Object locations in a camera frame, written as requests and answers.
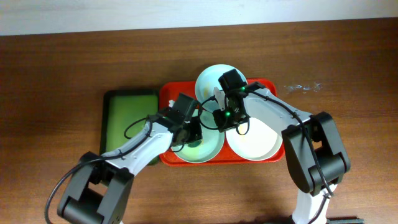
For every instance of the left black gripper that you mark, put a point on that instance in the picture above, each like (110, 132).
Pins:
(193, 134)

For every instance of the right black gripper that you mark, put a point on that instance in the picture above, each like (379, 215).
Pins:
(222, 126)

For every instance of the yellow green sponge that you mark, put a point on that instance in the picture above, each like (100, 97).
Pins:
(195, 144)

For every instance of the light green plate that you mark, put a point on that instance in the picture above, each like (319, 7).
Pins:
(213, 141)

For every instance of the white plate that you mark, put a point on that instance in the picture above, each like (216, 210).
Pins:
(254, 141)

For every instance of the light blue plate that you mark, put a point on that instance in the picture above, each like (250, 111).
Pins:
(207, 80)

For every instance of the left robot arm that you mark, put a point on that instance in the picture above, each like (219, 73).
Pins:
(99, 186)

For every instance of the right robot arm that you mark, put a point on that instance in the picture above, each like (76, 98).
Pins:
(316, 157)

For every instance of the red serving tray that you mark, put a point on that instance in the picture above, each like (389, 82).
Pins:
(170, 91)

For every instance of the green water tray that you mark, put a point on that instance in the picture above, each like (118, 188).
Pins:
(120, 109)

